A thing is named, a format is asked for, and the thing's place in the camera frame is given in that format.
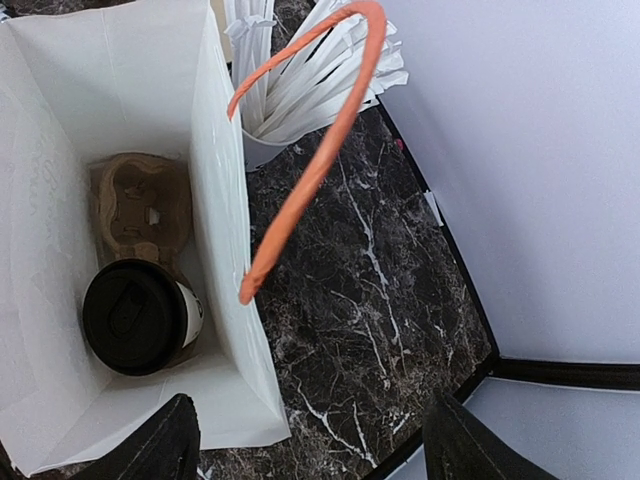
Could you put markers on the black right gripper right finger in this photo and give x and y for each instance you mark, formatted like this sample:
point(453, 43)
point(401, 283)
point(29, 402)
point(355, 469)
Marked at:
point(458, 446)

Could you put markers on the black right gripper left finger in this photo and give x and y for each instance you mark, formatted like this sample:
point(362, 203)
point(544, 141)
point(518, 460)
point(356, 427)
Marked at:
point(166, 446)

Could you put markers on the brown pulp cup carrier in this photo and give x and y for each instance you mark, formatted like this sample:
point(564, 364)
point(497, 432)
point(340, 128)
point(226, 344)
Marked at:
point(141, 208)

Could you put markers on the cream bear paper bag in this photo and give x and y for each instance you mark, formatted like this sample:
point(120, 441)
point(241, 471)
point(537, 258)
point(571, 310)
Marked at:
point(147, 77)

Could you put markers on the white paper straw cup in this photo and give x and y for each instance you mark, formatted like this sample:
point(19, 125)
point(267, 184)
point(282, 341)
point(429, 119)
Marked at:
point(257, 153)

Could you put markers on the paper wrapped straw far right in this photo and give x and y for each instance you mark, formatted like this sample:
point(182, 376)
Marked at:
point(313, 115)

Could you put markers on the black corner frame post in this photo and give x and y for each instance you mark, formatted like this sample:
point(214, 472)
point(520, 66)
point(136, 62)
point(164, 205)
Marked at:
point(605, 376)

